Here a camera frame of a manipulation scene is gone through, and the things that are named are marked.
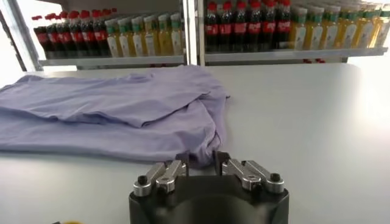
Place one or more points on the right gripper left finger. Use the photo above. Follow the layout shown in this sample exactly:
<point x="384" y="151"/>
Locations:
<point x="164" y="175"/>

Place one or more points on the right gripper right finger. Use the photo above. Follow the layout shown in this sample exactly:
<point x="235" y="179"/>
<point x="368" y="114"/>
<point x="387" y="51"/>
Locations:
<point x="250" y="176"/>

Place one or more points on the purple printed t-shirt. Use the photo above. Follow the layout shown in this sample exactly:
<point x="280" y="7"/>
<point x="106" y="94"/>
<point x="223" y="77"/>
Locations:
<point x="106" y="121"/>

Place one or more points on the grey metal shelf rack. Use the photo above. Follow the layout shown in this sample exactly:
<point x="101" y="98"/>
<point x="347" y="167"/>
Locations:
<point x="274" y="55"/>
<point x="122" y="61"/>

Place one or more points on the cola bottle red cap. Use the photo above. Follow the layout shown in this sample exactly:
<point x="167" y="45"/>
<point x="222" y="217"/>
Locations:
<point x="42" y="38"/>
<point x="54" y="38"/>
<point x="88" y="36"/>
<point x="269" y="27"/>
<point x="240" y="29"/>
<point x="65" y="37"/>
<point x="283" y="26"/>
<point x="254" y="28"/>
<point x="77" y="36"/>
<point x="225" y="30"/>
<point x="100" y="35"/>
<point x="211" y="30"/>

